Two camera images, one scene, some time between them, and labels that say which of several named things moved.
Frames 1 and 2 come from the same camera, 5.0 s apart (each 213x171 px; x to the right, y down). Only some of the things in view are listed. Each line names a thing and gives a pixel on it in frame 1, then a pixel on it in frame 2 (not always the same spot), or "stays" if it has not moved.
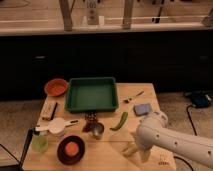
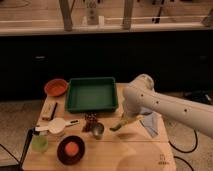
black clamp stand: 19,167 stays
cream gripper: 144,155 → 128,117
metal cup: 98,129 stays
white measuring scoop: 57,125 stays
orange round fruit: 71,149 stays
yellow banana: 129,150 → 127,122
